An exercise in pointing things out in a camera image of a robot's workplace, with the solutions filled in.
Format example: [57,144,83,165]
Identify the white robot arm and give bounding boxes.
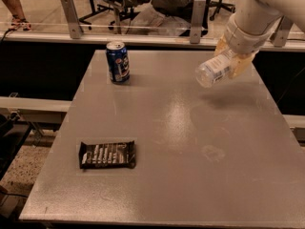
[214,0,305,78]

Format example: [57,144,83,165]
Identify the clear plastic water bottle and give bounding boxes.
[195,53,232,88]

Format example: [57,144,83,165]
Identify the metal glass bracket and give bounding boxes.
[271,16,294,47]
[60,0,83,39]
[190,0,206,44]

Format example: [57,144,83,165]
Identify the black office chair left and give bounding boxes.
[78,0,151,31]

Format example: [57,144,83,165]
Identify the blue soda can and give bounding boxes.
[106,41,130,84]

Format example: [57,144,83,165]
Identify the seated person in grey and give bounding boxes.
[128,0,193,36]

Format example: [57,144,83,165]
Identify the middle metal glass bracket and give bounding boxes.
[190,0,206,44]

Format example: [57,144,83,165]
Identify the black chocolate bar wrapper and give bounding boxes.
[78,141,136,169]

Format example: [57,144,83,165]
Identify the glass barrier panel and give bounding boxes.
[0,0,305,43]

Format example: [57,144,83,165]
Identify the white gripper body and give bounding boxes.
[224,12,274,54]

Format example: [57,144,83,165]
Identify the standing person leg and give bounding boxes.
[1,0,31,31]

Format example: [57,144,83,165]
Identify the black equipment at left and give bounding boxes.
[0,114,31,179]

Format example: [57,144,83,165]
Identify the left metal glass bracket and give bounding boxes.
[60,0,83,39]

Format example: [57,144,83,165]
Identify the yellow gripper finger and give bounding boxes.
[229,51,255,79]
[213,35,228,56]

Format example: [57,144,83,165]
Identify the right metal glass bracket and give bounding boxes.
[271,16,294,47]

